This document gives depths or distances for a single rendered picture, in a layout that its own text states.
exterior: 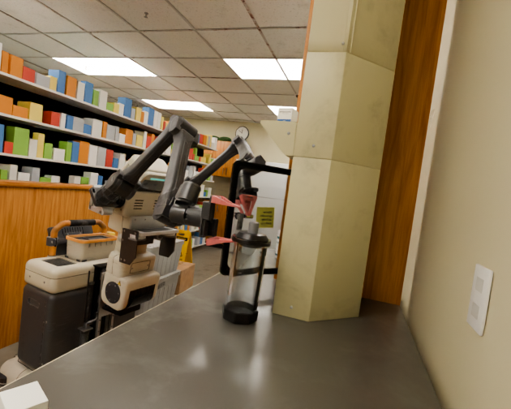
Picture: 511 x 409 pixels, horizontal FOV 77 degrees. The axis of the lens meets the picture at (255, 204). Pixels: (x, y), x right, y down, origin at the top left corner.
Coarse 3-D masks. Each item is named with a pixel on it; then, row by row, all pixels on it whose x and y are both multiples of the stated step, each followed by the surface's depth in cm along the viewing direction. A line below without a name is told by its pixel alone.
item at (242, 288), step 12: (240, 252) 85; (252, 252) 85; (240, 264) 85; (252, 264) 85; (240, 276) 85; (252, 276) 86; (228, 288) 88; (240, 288) 85; (252, 288) 86; (228, 300) 87; (240, 300) 86; (252, 300) 87; (240, 312) 86; (252, 312) 87
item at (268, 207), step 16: (240, 176) 111; (256, 176) 114; (272, 176) 117; (288, 176) 121; (240, 192) 112; (256, 192) 115; (272, 192) 118; (240, 208) 112; (256, 208) 115; (272, 208) 119; (272, 224) 119; (272, 240) 120; (272, 256) 121
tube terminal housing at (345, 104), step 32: (320, 64) 92; (352, 64) 91; (320, 96) 92; (352, 96) 92; (384, 96) 98; (320, 128) 92; (352, 128) 94; (384, 128) 100; (320, 160) 92; (352, 160) 95; (288, 192) 95; (320, 192) 92; (352, 192) 96; (288, 224) 95; (320, 224) 92; (352, 224) 98; (288, 256) 95; (320, 256) 93; (352, 256) 99; (288, 288) 95; (320, 288) 95; (352, 288) 100; (320, 320) 96
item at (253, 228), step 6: (252, 222) 88; (258, 222) 89; (252, 228) 88; (258, 228) 88; (240, 234) 87; (246, 234) 86; (252, 234) 87; (258, 234) 88; (264, 234) 90; (252, 240) 84; (258, 240) 85; (264, 240) 86
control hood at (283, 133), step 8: (264, 120) 97; (272, 120) 97; (264, 128) 97; (272, 128) 96; (280, 128) 96; (288, 128) 95; (296, 128) 94; (272, 136) 96; (280, 136) 96; (288, 136) 95; (280, 144) 96; (288, 144) 95; (288, 152) 95
